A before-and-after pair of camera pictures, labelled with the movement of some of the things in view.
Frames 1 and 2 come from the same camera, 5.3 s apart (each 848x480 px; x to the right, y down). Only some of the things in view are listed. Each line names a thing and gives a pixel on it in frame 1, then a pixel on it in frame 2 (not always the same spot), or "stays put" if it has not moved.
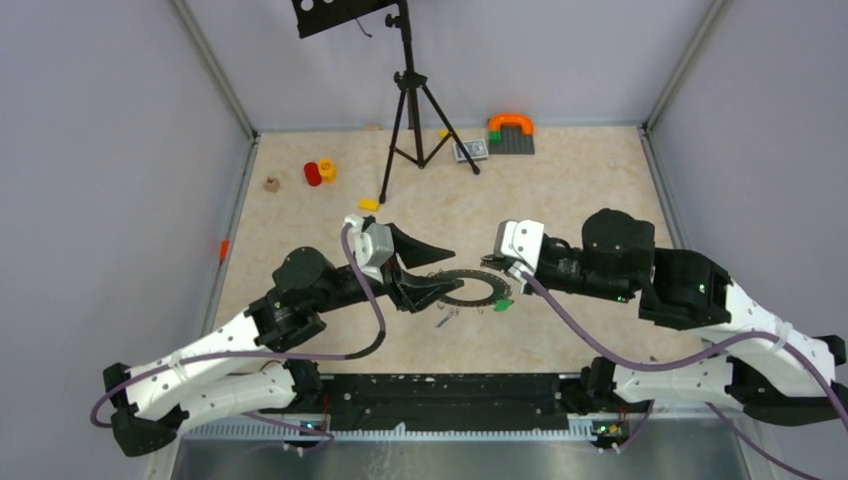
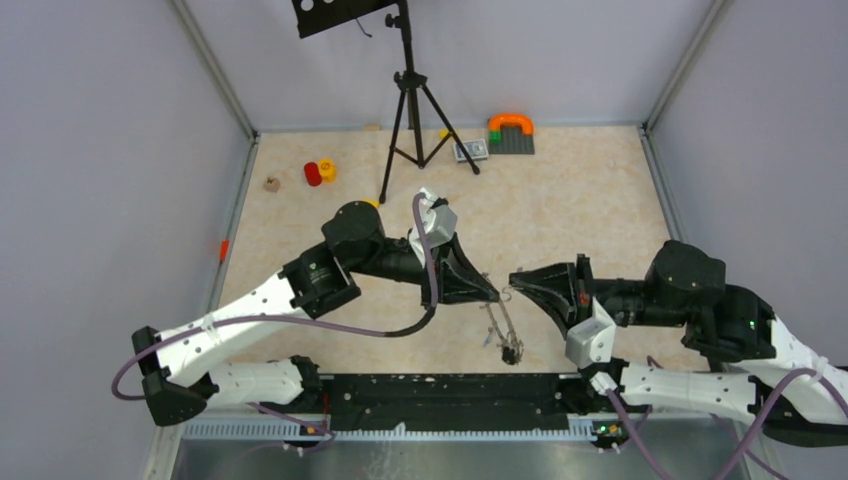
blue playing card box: x=477 y=149 stays put
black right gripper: x=499 y=262 to x=566 y=292
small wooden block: x=271 y=184 stays put
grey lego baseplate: x=513 y=141 stays put
